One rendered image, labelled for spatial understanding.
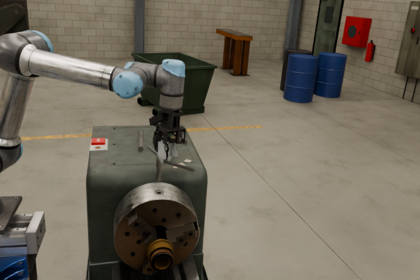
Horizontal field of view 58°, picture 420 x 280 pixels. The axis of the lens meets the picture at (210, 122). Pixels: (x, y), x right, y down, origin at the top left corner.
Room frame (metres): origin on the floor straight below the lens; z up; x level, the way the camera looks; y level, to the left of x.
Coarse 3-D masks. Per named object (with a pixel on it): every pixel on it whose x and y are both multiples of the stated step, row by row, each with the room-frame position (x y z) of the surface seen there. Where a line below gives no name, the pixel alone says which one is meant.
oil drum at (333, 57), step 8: (320, 56) 8.10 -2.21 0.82; (328, 56) 7.93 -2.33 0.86; (336, 56) 7.89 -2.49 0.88; (344, 56) 7.95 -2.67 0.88; (320, 64) 8.05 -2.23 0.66; (328, 64) 7.92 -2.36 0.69; (336, 64) 7.88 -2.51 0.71; (344, 64) 7.99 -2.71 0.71; (320, 72) 8.02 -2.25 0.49; (328, 72) 7.91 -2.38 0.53; (336, 72) 7.89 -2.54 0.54; (320, 80) 7.99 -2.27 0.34; (328, 80) 7.90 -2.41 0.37; (336, 80) 7.90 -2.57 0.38; (320, 88) 7.97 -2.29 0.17; (328, 88) 7.89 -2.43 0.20; (336, 88) 7.91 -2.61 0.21; (328, 96) 7.89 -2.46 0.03; (336, 96) 7.93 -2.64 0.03
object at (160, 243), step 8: (160, 240) 1.11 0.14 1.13; (152, 248) 1.08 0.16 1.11; (160, 248) 1.08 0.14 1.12; (168, 248) 1.08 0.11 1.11; (152, 256) 1.05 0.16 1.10; (160, 256) 1.05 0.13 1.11; (168, 256) 1.05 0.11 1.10; (152, 264) 1.04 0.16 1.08; (160, 264) 1.07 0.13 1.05; (168, 264) 1.06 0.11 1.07
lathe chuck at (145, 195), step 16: (144, 192) 1.24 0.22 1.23; (176, 192) 1.27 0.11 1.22; (128, 208) 1.19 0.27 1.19; (144, 208) 1.18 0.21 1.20; (160, 208) 1.19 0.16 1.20; (176, 208) 1.21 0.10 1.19; (192, 208) 1.26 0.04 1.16; (128, 224) 1.16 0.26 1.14; (160, 224) 1.19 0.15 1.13; (176, 224) 1.21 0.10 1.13; (128, 240) 1.16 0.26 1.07; (192, 240) 1.22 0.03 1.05; (128, 256) 1.16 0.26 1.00; (144, 256) 1.18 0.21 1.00; (176, 256) 1.21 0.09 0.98
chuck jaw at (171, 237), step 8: (184, 224) 1.22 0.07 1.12; (192, 224) 1.21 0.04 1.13; (168, 232) 1.18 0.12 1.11; (176, 232) 1.17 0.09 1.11; (184, 232) 1.17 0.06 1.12; (192, 232) 1.18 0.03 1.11; (168, 240) 1.14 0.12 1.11; (176, 240) 1.15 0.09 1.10; (184, 240) 1.15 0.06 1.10; (176, 248) 1.13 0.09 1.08
